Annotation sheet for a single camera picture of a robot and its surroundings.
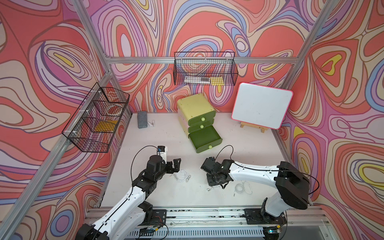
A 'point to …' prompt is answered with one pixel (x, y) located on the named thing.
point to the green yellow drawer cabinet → (198, 117)
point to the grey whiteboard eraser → (142, 119)
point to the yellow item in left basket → (106, 126)
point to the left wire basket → (93, 127)
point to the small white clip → (152, 124)
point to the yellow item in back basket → (217, 81)
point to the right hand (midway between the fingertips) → (214, 184)
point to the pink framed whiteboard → (261, 105)
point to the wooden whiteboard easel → (262, 129)
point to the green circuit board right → (270, 231)
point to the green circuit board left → (147, 231)
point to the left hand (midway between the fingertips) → (175, 159)
